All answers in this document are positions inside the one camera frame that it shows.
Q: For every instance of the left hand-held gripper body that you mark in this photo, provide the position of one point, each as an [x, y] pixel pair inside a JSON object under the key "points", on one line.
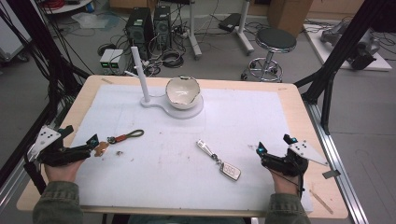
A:
{"points": [[59, 154]]}

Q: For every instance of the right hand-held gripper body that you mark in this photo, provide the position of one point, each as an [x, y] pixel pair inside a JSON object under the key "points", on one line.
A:
{"points": [[285, 163]]}

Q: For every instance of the person's left hand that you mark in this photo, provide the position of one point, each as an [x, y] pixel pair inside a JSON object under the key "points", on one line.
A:
{"points": [[62, 171]]}

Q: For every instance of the person's right hand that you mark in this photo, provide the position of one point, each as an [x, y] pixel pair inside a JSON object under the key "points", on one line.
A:
{"points": [[285, 183]]}

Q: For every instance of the brown leather tag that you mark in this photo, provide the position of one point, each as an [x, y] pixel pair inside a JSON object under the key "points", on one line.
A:
{"points": [[101, 149]]}

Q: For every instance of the grey tape strip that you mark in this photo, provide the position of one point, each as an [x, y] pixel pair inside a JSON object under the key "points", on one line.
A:
{"points": [[331, 174]]}

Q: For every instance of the thin wooden stick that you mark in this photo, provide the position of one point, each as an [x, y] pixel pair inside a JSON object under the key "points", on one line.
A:
{"points": [[321, 201]]}

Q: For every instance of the white bench power supply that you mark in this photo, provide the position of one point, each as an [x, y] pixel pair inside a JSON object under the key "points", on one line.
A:
{"points": [[106, 61], [118, 62]]}

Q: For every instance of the white stand with pole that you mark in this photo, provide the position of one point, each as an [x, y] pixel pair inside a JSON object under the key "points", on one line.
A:
{"points": [[141, 77]]}

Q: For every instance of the white table mat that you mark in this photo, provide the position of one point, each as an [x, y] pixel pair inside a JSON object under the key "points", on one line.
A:
{"points": [[174, 174]]}

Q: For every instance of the white eggshell-shaped bowl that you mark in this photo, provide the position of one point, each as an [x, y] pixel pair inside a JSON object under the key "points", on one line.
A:
{"points": [[182, 91]]}

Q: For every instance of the black round stool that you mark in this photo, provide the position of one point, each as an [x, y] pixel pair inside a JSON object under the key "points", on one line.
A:
{"points": [[275, 39]]}

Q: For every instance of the clear plastic sheet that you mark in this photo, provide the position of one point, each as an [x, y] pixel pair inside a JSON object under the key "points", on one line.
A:
{"points": [[90, 20]]}

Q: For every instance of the white board with grey devices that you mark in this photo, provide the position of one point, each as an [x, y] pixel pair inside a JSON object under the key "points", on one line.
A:
{"points": [[351, 43]]}

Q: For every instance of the white desk leg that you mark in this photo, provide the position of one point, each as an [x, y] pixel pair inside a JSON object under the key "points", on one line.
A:
{"points": [[193, 34], [244, 31]]}

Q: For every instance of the black computer tower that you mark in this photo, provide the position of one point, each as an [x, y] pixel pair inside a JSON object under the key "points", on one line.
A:
{"points": [[162, 26], [139, 31]]}

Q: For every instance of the cardboard box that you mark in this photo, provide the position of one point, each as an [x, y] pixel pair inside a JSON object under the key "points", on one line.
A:
{"points": [[289, 15]]}

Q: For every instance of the black power adapter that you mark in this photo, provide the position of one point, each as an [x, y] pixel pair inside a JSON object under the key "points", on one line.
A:
{"points": [[229, 22]]}

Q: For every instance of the aluminium rail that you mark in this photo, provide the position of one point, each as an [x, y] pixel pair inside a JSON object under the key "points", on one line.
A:
{"points": [[337, 165]]}

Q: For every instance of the black metal frame post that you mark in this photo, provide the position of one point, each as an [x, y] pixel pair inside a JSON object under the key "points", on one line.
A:
{"points": [[339, 53], [37, 53]]}

